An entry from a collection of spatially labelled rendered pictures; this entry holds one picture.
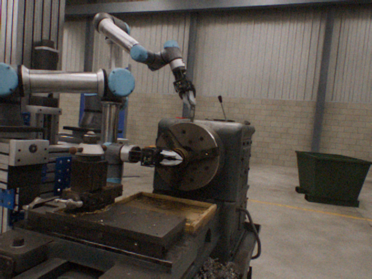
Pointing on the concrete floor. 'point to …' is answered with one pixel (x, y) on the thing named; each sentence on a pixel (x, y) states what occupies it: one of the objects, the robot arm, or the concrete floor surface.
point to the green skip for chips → (331, 177)
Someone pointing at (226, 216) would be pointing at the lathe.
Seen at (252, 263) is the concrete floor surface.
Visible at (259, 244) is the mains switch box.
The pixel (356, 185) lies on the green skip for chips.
